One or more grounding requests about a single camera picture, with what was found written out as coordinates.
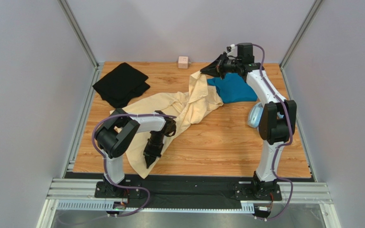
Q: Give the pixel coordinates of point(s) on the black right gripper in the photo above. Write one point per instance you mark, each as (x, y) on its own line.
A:
(220, 67)

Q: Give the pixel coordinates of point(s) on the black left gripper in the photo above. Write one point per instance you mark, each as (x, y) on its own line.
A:
(150, 155)

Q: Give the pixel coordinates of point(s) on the blue t shirt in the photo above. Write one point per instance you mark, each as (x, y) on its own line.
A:
(233, 89)

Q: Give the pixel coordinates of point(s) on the beige t shirt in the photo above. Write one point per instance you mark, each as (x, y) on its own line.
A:
(189, 108)

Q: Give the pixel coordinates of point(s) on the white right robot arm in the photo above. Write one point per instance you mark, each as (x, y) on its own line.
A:
(277, 122)

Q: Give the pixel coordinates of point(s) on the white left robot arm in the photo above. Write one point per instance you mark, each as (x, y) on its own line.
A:
(112, 137)

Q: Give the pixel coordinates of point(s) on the black base mat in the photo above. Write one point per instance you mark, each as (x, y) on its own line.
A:
(181, 192)

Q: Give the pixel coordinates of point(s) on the black t shirt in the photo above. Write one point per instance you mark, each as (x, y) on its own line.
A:
(121, 85)

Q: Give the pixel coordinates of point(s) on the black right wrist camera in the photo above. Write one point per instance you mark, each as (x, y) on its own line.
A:
(245, 53)

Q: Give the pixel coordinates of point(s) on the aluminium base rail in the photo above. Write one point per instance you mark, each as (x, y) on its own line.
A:
(308, 204)

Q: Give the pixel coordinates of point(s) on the left aluminium corner post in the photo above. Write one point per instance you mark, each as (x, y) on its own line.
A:
(65, 6)

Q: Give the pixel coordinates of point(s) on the aluminium corner post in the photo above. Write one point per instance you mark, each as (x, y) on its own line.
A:
(65, 6)
(301, 31)

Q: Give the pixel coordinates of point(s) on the right aluminium corner post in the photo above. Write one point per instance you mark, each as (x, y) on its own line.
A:
(301, 31)

